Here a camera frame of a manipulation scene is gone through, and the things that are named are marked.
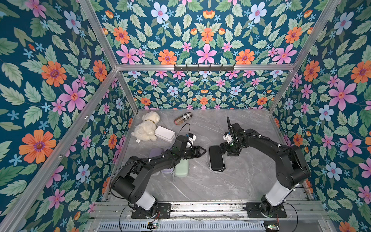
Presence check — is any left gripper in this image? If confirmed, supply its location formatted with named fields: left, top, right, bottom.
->
left=178, top=146, right=207, bottom=160

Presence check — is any beige case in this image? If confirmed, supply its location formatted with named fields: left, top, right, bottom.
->
left=209, top=146, right=225, bottom=173

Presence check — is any mint green zippered case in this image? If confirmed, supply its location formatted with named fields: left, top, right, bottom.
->
left=174, top=159, right=189, bottom=178

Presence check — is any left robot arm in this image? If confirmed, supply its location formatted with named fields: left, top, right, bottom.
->
left=110, top=135, right=206, bottom=212

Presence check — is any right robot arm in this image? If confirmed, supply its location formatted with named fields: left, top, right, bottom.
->
left=220, top=119, right=311, bottom=208

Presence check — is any plaid folded umbrella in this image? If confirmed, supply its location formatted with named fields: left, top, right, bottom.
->
left=174, top=112, right=193, bottom=125

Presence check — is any white closed umbrella case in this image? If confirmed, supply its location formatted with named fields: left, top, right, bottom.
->
left=155, top=126, right=175, bottom=143

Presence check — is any white plush dog toy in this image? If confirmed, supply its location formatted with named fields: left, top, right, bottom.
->
left=131, top=111, right=160, bottom=143

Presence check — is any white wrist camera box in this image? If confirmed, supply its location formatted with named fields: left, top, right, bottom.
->
left=223, top=132, right=233, bottom=144

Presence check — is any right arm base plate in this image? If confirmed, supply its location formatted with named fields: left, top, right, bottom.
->
left=243, top=203, right=287, bottom=218

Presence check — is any black hook rail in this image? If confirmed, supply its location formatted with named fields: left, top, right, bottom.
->
left=173, top=64, right=235, bottom=72

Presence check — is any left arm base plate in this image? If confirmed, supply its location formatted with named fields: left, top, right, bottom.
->
left=131, top=203, right=172, bottom=219

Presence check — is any aluminium front rail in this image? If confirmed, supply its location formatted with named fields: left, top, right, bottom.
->
left=90, top=199, right=329, bottom=220

